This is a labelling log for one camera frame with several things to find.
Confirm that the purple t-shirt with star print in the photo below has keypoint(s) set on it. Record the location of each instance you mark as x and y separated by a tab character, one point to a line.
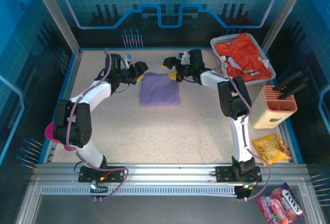
159	91

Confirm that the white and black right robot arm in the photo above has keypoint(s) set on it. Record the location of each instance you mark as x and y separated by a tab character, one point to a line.
233	97

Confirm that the white perforated plastic basket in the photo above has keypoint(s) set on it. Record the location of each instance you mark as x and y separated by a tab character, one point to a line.
214	44

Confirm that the orange t-shirt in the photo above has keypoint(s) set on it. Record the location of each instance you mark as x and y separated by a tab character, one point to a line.
242	51

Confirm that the cream and pink knife block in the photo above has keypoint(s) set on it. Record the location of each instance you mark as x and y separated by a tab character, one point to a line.
268	113

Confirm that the magenta plastic cup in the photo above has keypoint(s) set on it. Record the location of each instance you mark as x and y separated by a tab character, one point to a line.
49	132

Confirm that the yellow snack bag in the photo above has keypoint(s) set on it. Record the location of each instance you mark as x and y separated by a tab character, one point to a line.
270	148

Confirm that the black controller box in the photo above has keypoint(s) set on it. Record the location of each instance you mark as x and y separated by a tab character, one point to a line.
242	191
99	189

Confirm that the purple candy bag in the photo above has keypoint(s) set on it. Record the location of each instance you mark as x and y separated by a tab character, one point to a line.
282	204

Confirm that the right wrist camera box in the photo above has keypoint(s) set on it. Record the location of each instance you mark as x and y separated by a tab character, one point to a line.
184	57

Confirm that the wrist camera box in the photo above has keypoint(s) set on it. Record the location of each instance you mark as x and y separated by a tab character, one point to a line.
127	59
184	57

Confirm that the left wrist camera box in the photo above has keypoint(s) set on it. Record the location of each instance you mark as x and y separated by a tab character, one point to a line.
127	59

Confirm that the aluminium frame post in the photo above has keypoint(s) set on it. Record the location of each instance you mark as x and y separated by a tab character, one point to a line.
56	15
282	15

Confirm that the aluminium mounting rail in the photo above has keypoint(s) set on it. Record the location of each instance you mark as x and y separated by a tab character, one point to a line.
167	172

